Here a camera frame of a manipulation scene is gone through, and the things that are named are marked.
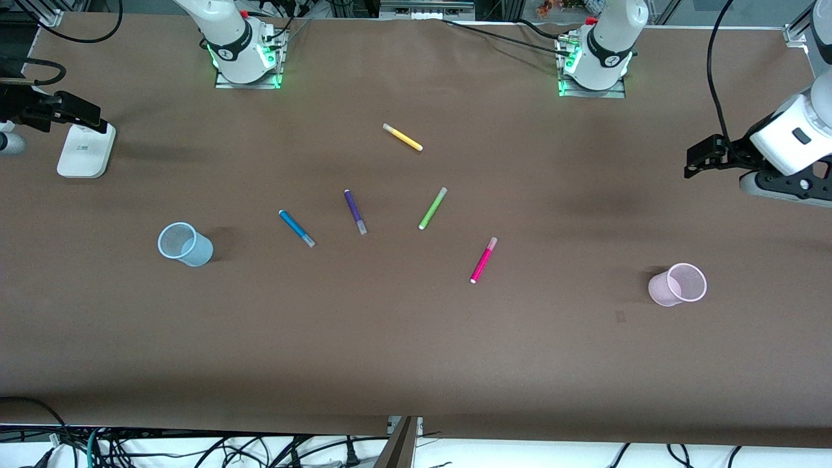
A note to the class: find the blue marker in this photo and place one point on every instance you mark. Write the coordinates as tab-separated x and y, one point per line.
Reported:
296	227

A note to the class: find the aluminium corner profile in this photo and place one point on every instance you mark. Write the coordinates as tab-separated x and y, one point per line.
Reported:
796	34
49	13

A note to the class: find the light pink plastic cup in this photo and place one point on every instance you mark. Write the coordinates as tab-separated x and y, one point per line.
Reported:
666	289

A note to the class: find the green marker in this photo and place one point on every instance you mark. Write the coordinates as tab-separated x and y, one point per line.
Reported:
432	209

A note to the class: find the purple marker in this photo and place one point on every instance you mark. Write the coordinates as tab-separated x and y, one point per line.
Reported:
354	209

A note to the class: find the aluminium frame bar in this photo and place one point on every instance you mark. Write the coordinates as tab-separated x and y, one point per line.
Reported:
426	8

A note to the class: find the light blue plastic cup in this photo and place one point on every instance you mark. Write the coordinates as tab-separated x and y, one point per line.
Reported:
192	250

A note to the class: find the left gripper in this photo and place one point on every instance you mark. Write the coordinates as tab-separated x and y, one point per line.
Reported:
738	153

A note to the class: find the pink marker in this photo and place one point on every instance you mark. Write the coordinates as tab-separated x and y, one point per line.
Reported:
483	260

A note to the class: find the brown table cover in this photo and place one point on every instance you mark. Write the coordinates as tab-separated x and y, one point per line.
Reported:
416	338

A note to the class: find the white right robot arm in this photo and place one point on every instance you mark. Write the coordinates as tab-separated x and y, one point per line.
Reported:
234	39

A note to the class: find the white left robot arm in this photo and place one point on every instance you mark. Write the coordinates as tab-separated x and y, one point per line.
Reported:
611	45

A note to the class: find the white desk lamp stand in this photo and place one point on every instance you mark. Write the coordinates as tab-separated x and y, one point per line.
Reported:
84	153

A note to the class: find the grey metal post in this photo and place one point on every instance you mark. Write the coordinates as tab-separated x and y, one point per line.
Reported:
396	448

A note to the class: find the yellow marker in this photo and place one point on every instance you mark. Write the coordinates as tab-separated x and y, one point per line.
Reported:
403	137

